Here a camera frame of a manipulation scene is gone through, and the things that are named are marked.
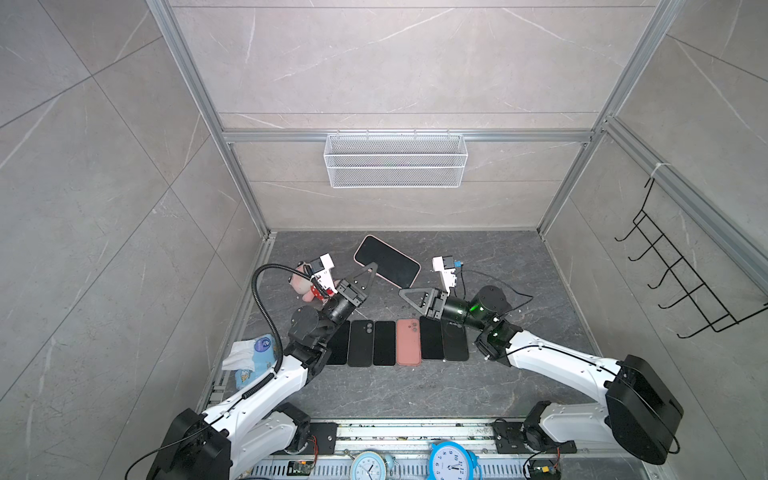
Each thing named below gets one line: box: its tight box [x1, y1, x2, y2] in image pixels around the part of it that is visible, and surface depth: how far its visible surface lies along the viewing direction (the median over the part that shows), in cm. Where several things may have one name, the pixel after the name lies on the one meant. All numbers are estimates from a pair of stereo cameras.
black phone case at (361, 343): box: [348, 320, 374, 367], surface depth 91 cm
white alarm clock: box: [350, 451, 395, 480], surface depth 68 cm
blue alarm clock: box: [428, 441, 482, 480], surface depth 70 cm
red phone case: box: [396, 318, 422, 367], surface depth 92 cm
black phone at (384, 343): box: [373, 321, 396, 366], surface depth 92 cm
